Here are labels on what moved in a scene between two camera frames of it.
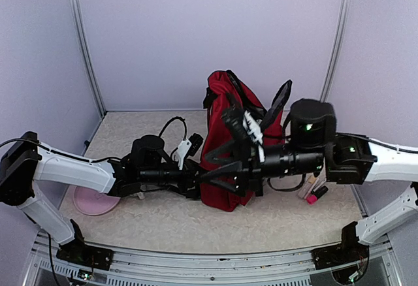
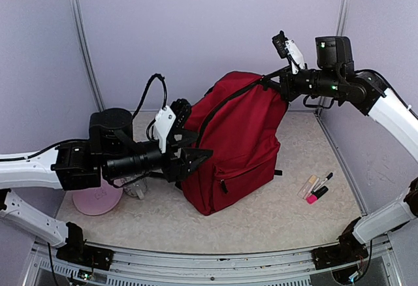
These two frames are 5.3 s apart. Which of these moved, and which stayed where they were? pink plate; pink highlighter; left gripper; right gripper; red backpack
Moved: red backpack; left gripper; right gripper
Stayed: pink highlighter; pink plate
